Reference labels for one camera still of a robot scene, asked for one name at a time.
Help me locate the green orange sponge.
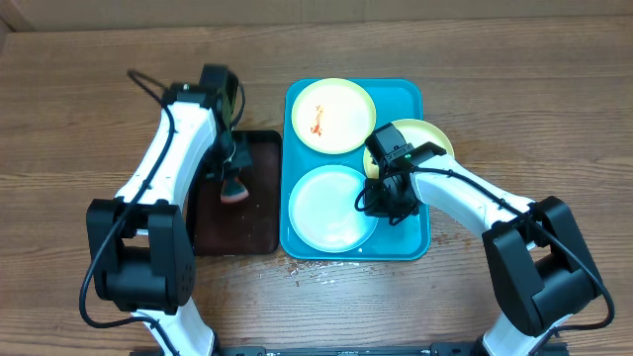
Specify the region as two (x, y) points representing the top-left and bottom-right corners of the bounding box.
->
(220, 176), (249, 204)

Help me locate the yellow plate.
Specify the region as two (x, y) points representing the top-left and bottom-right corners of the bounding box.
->
(363, 119), (455, 179)
(291, 78), (377, 154)

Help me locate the light blue plate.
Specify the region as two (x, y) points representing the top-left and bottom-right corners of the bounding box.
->
(289, 165), (378, 253)

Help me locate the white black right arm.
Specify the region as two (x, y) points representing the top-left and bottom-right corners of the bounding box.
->
(355, 142), (614, 355)

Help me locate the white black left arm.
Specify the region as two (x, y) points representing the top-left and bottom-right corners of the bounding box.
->
(78, 83), (245, 355)

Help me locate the blue plastic tray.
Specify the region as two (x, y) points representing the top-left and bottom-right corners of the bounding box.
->
(279, 78), (431, 261)

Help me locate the black water tray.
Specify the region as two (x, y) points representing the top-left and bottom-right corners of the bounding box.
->
(186, 131), (282, 256)

